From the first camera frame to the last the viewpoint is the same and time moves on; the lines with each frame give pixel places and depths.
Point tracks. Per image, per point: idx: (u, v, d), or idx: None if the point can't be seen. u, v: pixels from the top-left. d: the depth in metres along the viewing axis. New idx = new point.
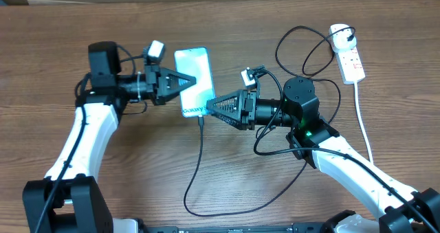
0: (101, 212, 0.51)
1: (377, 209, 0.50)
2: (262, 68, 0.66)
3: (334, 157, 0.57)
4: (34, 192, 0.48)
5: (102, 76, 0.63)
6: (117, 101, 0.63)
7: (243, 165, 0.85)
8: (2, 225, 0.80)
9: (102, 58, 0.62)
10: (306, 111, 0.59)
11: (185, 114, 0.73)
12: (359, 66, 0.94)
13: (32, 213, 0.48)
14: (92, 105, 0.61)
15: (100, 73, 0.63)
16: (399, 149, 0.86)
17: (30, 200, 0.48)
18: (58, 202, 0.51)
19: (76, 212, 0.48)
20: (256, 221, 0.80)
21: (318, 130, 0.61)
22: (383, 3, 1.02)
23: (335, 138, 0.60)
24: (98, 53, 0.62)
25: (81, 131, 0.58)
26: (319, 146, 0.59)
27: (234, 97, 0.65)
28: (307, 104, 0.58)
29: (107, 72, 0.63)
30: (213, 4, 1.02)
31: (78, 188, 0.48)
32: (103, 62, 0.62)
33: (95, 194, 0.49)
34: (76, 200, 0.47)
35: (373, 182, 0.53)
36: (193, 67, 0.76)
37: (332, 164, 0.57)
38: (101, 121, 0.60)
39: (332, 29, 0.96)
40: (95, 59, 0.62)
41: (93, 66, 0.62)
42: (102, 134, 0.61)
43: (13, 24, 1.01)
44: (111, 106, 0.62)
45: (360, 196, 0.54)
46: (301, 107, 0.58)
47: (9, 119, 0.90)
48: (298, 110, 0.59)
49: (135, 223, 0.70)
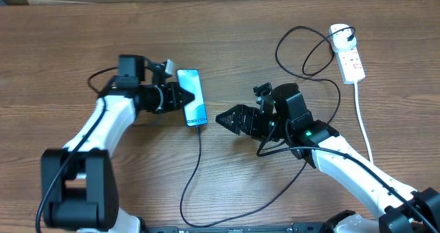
0: (111, 187, 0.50)
1: (377, 209, 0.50)
2: (267, 85, 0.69)
3: (334, 157, 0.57)
4: (51, 159, 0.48)
5: (128, 78, 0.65)
6: (137, 97, 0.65)
7: (243, 165, 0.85)
8: (2, 225, 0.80)
9: (131, 63, 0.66)
10: (293, 106, 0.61)
11: (188, 124, 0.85)
12: (359, 66, 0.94)
13: (46, 178, 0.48)
14: (113, 97, 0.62)
15: (126, 75, 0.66)
16: (399, 149, 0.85)
17: (47, 165, 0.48)
18: (71, 174, 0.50)
19: (89, 181, 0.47)
20: (256, 221, 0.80)
21: (318, 130, 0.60)
22: (383, 3, 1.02)
23: (335, 137, 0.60)
24: (128, 58, 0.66)
25: (101, 115, 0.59)
26: (319, 145, 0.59)
27: (232, 112, 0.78)
28: (292, 98, 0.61)
29: (133, 74, 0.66)
30: (213, 4, 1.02)
31: (93, 157, 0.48)
32: (131, 67, 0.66)
33: (109, 165, 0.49)
34: (90, 168, 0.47)
35: (373, 181, 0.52)
36: (191, 84, 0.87)
37: (332, 163, 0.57)
38: (120, 109, 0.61)
39: (332, 29, 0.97)
40: (125, 64, 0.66)
41: (122, 70, 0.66)
42: (119, 121, 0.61)
43: (13, 24, 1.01)
44: (130, 100, 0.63)
45: (361, 196, 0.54)
46: (287, 103, 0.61)
47: (9, 120, 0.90)
48: (286, 107, 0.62)
49: (137, 222, 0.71)
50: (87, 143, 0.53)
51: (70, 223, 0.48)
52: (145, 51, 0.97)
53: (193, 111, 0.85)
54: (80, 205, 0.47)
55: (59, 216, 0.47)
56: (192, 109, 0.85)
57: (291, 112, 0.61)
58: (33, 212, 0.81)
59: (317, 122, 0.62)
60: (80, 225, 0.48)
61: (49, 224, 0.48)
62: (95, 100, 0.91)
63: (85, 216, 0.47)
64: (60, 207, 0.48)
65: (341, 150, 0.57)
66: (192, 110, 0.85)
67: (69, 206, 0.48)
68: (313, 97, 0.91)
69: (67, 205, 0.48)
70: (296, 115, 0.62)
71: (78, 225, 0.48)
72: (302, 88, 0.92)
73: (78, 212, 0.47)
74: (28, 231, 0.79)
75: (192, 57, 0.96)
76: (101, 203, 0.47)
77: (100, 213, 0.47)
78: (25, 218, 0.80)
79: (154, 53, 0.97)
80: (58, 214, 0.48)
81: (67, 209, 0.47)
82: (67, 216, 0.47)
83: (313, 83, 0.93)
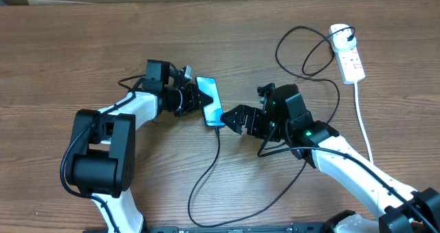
0: (131, 153, 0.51)
1: (378, 209, 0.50)
2: (270, 86, 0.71)
3: (334, 157, 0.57)
4: (82, 115, 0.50)
5: (154, 81, 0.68)
6: (159, 100, 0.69)
7: (243, 165, 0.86)
8: (2, 225, 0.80)
9: (157, 67, 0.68)
10: (293, 107, 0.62)
11: (207, 124, 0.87)
12: (359, 66, 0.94)
13: (76, 131, 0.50)
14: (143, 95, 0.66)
15: (152, 79, 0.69)
16: (399, 149, 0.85)
17: (78, 121, 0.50)
18: (97, 137, 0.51)
19: (113, 138, 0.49)
20: (256, 221, 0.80)
21: (318, 130, 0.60)
22: (383, 3, 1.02)
23: (335, 137, 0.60)
24: (155, 62, 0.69)
25: (130, 99, 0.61)
26: (319, 145, 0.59)
27: (234, 112, 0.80)
28: (291, 99, 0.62)
29: (159, 78, 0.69)
30: (213, 4, 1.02)
31: (121, 119, 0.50)
32: (158, 70, 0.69)
33: (134, 131, 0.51)
34: (116, 128, 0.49)
35: (373, 181, 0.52)
36: (209, 89, 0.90)
37: (332, 164, 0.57)
38: (147, 100, 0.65)
39: (332, 29, 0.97)
40: (152, 67, 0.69)
41: (149, 73, 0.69)
42: (145, 109, 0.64)
43: (13, 24, 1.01)
44: (155, 95, 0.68)
45: (361, 196, 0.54)
46: (286, 102, 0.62)
47: (9, 120, 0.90)
48: (285, 108, 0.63)
49: (141, 217, 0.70)
50: (117, 112, 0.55)
51: (88, 181, 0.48)
52: (145, 51, 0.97)
53: (212, 113, 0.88)
54: (100, 162, 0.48)
55: (79, 171, 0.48)
56: (211, 111, 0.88)
57: (290, 112, 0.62)
58: (32, 212, 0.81)
59: (318, 123, 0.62)
60: (97, 183, 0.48)
61: (69, 181, 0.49)
62: (95, 100, 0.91)
63: (104, 173, 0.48)
64: (82, 162, 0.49)
65: (341, 150, 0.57)
66: (210, 112, 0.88)
67: (89, 163, 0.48)
68: (313, 97, 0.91)
69: (87, 161, 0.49)
70: (295, 115, 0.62)
71: (95, 185, 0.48)
72: (302, 88, 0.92)
73: (97, 168, 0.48)
74: (28, 231, 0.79)
75: (192, 57, 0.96)
76: (120, 163, 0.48)
77: (117, 173, 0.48)
78: (25, 219, 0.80)
79: (154, 53, 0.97)
80: (78, 170, 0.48)
81: (86, 166, 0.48)
82: (86, 172, 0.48)
83: (313, 83, 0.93)
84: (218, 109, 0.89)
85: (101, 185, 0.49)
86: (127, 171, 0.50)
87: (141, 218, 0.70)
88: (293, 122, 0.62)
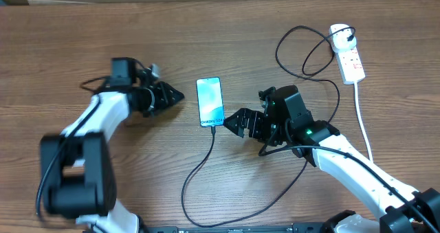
0: (108, 170, 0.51)
1: (378, 209, 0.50)
2: (271, 90, 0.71)
3: (335, 155, 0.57)
4: (47, 143, 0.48)
5: (121, 78, 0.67)
6: (130, 95, 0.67)
7: (243, 165, 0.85)
8: (2, 225, 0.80)
9: (123, 64, 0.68)
10: (293, 106, 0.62)
11: (203, 124, 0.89)
12: (359, 66, 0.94)
13: (47, 159, 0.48)
14: (106, 94, 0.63)
15: (119, 77, 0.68)
16: (399, 149, 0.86)
17: (45, 151, 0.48)
18: (69, 161, 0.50)
19: (87, 163, 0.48)
20: (256, 221, 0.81)
21: (319, 128, 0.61)
22: (383, 3, 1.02)
23: (336, 137, 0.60)
24: (119, 61, 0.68)
25: (95, 108, 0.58)
26: (320, 143, 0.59)
27: (236, 115, 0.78)
28: (290, 97, 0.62)
29: (126, 75, 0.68)
30: (213, 4, 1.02)
31: (90, 139, 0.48)
32: (124, 68, 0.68)
33: (106, 148, 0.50)
34: (86, 151, 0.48)
35: (375, 181, 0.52)
36: (210, 91, 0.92)
37: (333, 163, 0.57)
38: (114, 102, 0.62)
39: (332, 29, 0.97)
40: (117, 65, 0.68)
41: (114, 71, 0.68)
42: (113, 115, 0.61)
43: (12, 24, 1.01)
44: (123, 95, 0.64)
45: (361, 196, 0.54)
46: (286, 102, 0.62)
47: (9, 119, 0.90)
48: (284, 107, 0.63)
49: (137, 218, 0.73)
50: (84, 129, 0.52)
51: (70, 209, 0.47)
52: (144, 51, 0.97)
53: (210, 113, 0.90)
54: (79, 189, 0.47)
55: (58, 201, 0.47)
56: (208, 112, 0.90)
57: (290, 111, 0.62)
58: (32, 212, 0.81)
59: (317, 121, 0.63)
60: (79, 211, 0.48)
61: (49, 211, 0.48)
62: None
63: (85, 198, 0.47)
64: (60, 192, 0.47)
65: (342, 149, 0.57)
66: (207, 112, 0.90)
67: (66, 192, 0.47)
68: (313, 97, 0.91)
69: (65, 191, 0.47)
70: (295, 114, 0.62)
71: (77, 211, 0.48)
72: (302, 88, 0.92)
73: (75, 196, 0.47)
74: (28, 231, 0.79)
75: (192, 57, 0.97)
76: (100, 185, 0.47)
77: (99, 194, 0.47)
78: (25, 219, 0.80)
79: (154, 53, 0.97)
80: (57, 201, 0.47)
81: (66, 195, 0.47)
82: (67, 201, 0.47)
83: (313, 83, 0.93)
84: (216, 110, 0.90)
85: (84, 212, 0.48)
86: (108, 190, 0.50)
87: (137, 220, 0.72)
88: (293, 121, 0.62)
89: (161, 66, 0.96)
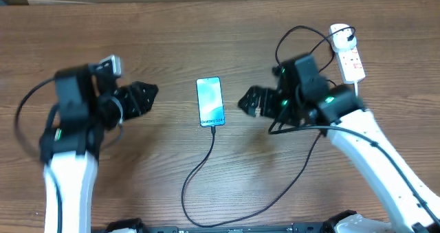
0: None
1: (399, 216, 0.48)
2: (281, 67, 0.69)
3: (359, 140, 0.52)
4: None
5: (74, 106, 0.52)
6: (91, 135, 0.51)
7: (243, 165, 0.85)
8: (2, 224, 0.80)
9: (71, 83, 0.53)
10: (304, 69, 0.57)
11: (203, 124, 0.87)
12: (359, 66, 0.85)
13: None
14: (63, 152, 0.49)
15: (70, 102, 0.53)
16: (399, 149, 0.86)
17: None
18: None
19: None
20: (256, 220, 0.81)
21: (337, 95, 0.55)
22: (383, 3, 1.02)
23: (361, 114, 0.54)
24: (68, 80, 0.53)
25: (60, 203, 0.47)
26: (336, 115, 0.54)
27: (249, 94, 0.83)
28: (301, 61, 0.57)
29: (79, 100, 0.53)
30: (213, 4, 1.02)
31: None
32: (74, 91, 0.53)
33: None
34: None
35: (401, 185, 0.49)
36: (210, 91, 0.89)
37: (357, 149, 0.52)
38: (82, 174, 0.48)
39: (332, 29, 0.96)
40: (64, 86, 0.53)
41: (63, 96, 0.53)
42: (86, 185, 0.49)
43: (12, 23, 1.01)
44: (86, 153, 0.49)
45: (380, 194, 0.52)
46: (296, 64, 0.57)
47: (9, 119, 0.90)
48: (295, 71, 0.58)
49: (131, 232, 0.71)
50: None
51: None
52: (144, 51, 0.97)
53: (209, 113, 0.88)
54: None
55: None
56: (207, 112, 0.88)
57: (300, 75, 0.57)
58: (33, 212, 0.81)
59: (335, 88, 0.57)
60: None
61: None
62: None
63: None
64: None
65: (368, 135, 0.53)
66: (207, 111, 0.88)
67: None
68: None
69: None
70: (309, 78, 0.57)
71: None
72: None
73: None
74: (29, 230, 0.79)
75: (192, 57, 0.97)
76: None
77: None
78: (25, 218, 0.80)
79: (154, 53, 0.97)
80: None
81: None
82: None
83: None
84: (216, 109, 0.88)
85: None
86: None
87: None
88: (304, 86, 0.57)
89: (161, 66, 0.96)
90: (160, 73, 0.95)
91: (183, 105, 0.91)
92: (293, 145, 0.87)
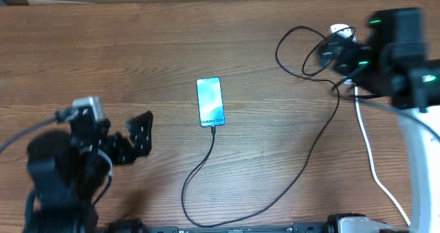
0: None
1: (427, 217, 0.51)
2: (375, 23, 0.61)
3: (432, 138, 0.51)
4: None
5: (57, 195, 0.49)
6: None
7: (243, 165, 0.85)
8: (3, 224, 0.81)
9: (51, 172, 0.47)
10: (408, 23, 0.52)
11: (203, 124, 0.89)
12: None
13: None
14: None
15: (52, 192, 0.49)
16: (399, 149, 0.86)
17: None
18: None
19: None
20: (256, 220, 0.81)
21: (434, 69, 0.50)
22: (383, 3, 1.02)
23: None
24: (42, 169, 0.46)
25: None
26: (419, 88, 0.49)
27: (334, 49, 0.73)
28: (406, 12, 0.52)
29: (63, 187, 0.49)
30: (213, 4, 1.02)
31: None
32: (56, 180, 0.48)
33: None
34: None
35: None
36: (210, 91, 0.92)
37: (422, 144, 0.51)
38: None
39: (332, 29, 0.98)
40: (41, 175, 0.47)
41: (42, 183, 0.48)
42: None
43: (12, 23, 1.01)
44: None
45: (418, 190, 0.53)
46: (398, 14, 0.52)
47: (10, 120, 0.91)
48: (392, 23, 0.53)
49: None
50: None
51: None
52: (145, 51, 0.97)
53: (209, 113, 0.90)
54: None
55: None
56: (207, 112, 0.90)
57: (398, 31, 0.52)
58: None
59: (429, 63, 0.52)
60: None
61: None
62: None
63: None
64: None
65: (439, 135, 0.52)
66: (207, 111, 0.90)
67: None
68: (313, 97, 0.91)
69: None
70: (410, 36, 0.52)
71: None
72: (301, 88, 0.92)
73: None
74: None
75: (192, 57, 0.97)
76: None
77: None
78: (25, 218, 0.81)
79: (154, 53, 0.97)
80: None
81: None
82: None
83: (313, 83, 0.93)
84: (217, 110, 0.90)
85: None
86: None
87: None
88: (399, 45, 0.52)
89: (161, 66, 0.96)
90: (160, 74, 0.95)
91: (183, 106, 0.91)
92: (293, 145, 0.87)
